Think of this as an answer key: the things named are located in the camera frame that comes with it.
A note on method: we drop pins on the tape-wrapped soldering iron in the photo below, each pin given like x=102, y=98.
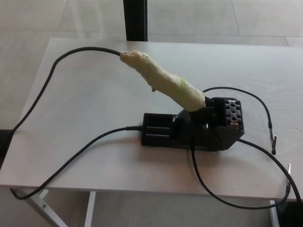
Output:
x=161, y=75

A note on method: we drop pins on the black soldering iron stand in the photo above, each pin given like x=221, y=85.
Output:
x=161, y=132

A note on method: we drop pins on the white table leg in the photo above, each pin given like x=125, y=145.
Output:
x=90, y=210
x=274, y=215

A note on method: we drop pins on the white diagonal table brace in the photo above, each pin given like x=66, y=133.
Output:
x=47, y=212

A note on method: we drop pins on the black vertical post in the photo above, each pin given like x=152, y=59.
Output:
x=135, y=19

